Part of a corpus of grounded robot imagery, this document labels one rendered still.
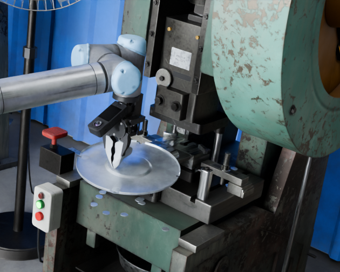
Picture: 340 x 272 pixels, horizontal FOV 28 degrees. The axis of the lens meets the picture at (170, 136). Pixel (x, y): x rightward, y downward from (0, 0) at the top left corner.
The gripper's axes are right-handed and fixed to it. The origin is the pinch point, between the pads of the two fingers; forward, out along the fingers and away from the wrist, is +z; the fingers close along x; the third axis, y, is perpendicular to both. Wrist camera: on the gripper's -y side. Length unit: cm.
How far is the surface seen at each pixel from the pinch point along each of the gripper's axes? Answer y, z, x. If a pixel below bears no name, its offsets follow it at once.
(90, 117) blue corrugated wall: 145, 61, 141
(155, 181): 5.1, 2.0, -11.2
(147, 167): 8.2, 0.7, -5.7
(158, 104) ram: 20.4, -13.0, 2.3
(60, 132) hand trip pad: 10.3, 3.4, 30.9
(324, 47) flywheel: 30, -40, -40
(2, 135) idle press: 88, 63, 150
